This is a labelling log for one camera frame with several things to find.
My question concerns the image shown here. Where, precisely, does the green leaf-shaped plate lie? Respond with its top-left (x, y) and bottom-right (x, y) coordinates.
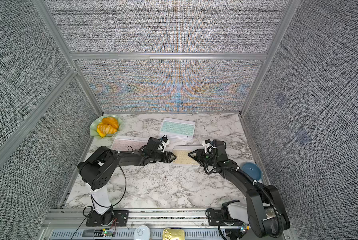
top-left (89, 115), bottom-right (124, 139)

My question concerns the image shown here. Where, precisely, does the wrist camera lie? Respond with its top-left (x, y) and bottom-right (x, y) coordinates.
top-left (202, 139), bottom-right (227, 156)
top-left (143, 135), bottom-right (170, 155)

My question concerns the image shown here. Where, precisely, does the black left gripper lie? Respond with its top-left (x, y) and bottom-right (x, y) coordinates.
top-left (150, 152), bottom-right (177, 165)

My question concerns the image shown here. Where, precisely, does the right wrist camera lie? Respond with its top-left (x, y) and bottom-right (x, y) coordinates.
top-left (202, 139), bottom-right (227, 156)

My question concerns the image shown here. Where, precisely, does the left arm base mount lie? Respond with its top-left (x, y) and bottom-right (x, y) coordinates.
top-left (86, 210), bottom-right (130, 227)

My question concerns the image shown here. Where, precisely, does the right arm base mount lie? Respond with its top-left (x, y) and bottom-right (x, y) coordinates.
top-left (205, 200), bottom-right (250, 240)

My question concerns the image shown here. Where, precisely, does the gold metal tin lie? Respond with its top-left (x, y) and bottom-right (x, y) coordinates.
top-left (162, 229), bottom-right (185, 240)

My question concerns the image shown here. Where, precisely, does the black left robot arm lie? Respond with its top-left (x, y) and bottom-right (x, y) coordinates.
top-left (78, 146), bottom-right (177, 216)

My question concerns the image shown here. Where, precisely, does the orange bread pastry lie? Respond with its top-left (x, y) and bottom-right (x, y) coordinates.
top-left (96, 117), bottom-right (119, 138)

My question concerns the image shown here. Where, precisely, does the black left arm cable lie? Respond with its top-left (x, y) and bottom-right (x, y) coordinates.
top-left (69, 164), bottom-right (128, 240)

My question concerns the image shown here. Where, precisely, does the yellow keyboard mid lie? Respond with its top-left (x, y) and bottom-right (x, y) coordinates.
top-left (171, 145), bottom-right (202, 168)

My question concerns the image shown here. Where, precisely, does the aluminium front rail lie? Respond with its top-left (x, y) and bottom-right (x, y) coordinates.
top-left (36, 208), bottom-right (298, 240)

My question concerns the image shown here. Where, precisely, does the green keyboard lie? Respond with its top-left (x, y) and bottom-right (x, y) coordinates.
top-left (159, 118), bottom-right (196, 140)

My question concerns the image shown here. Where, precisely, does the pink keyboard back left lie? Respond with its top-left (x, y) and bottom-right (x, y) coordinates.
top-left (111, 136), bottom-right (149, 151)

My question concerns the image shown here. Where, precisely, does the blue bowl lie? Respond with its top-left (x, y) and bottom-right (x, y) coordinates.
top-left (241, 162), bottom-right (263, 181)

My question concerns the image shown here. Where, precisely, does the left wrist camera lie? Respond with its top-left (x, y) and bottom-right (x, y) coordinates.
top-left (143, 135), bottom-right (170, 155)

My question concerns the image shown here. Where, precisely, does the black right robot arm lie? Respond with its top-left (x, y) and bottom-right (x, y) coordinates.
top-left (188, 148), bottom-right (291, 238)

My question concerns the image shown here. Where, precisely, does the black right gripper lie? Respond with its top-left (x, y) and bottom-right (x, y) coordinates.
top-left (187, 148), bottom-right (218, 168)

